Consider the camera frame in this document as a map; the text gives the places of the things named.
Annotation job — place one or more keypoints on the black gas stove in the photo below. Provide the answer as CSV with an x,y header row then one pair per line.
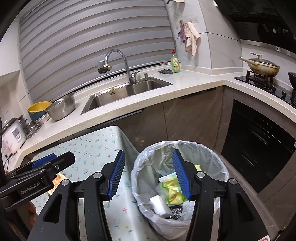
x,y
266,83

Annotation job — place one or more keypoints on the yellow green snack bag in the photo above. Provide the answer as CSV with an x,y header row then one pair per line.
x,y
169,190

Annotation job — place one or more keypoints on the metal scouring ball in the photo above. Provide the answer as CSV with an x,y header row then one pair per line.
x,y
176,212

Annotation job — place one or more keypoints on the black wok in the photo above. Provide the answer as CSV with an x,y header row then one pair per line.
x,y
292,78

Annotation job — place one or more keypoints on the white sponge block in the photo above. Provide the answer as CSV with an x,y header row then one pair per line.
x,y
160,207

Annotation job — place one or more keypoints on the metal steamer rack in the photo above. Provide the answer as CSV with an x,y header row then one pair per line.
x,y
30,128

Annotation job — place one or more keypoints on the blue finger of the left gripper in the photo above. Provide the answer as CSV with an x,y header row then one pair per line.
x,y
40,162

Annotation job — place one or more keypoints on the black built-in oven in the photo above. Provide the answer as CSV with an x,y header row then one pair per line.
x,y
256,146

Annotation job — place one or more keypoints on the dark scrubber by sink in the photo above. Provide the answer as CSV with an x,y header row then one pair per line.
x,y
166,71

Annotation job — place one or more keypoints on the green dish soap bottle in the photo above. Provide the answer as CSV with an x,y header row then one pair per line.
x,y
175,63

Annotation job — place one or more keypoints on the grey window blind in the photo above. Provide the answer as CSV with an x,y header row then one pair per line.
x,y
62,42

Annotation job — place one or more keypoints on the trash bin with liner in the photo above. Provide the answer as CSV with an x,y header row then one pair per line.
x,y
153,174

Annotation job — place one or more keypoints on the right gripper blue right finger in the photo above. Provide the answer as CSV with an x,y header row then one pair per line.
x,y
182,176

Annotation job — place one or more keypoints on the floral patterned tablecloth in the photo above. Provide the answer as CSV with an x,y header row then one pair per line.
x,y
94,151

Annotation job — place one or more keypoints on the yellow blue plastic basin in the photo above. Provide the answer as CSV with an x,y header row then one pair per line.
x,y
38,109

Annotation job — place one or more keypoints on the stainless steel colander bowl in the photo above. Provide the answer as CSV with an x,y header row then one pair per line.
x,y
61,107

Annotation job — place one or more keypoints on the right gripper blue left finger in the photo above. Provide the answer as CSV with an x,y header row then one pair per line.
x,y
116,172

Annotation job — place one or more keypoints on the cream frying pan with lid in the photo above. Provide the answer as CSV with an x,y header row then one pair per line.
x,y
261,66

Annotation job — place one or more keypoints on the stainless steel sink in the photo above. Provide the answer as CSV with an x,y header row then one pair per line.
x,y
122,91

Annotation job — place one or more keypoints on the operator hand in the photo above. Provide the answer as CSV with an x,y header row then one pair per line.
x,y
37,204

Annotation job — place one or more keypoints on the pink hanging dish towel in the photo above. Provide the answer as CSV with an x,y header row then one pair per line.
x,y
190,37

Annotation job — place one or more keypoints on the white floral rice cooker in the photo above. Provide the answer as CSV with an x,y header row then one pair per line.
x,y
13,135

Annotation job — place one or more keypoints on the chrome kitchen faucet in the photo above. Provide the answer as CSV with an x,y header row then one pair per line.
x,y
119,64

